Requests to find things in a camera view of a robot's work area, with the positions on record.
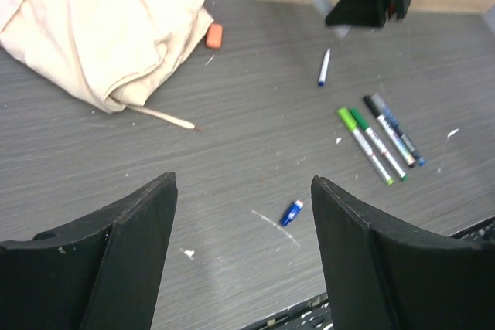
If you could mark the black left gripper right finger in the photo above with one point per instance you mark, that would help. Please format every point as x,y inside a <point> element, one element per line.
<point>384,273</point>

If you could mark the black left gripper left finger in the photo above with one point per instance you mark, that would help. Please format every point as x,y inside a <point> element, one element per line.
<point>101,271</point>

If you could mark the white marker blue end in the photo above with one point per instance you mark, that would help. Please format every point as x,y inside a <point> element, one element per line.
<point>324,68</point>

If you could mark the white marker black end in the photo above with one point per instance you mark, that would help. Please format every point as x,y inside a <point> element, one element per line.
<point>393,136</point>

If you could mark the white marker dark green end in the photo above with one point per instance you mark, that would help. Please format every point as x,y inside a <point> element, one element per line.
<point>378,143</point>

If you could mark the white marker lime end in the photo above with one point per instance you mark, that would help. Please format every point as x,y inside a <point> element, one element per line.
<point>351,125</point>

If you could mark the blue transparent gel pen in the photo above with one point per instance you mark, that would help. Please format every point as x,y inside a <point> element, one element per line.
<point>396,126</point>

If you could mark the orange highlighter cap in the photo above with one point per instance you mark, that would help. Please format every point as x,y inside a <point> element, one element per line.
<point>214,36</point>

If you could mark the small blue pen cap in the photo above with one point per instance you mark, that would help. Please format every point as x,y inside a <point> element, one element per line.
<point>291,213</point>

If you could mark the beige cloth bag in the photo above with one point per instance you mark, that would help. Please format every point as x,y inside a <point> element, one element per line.
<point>112,54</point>

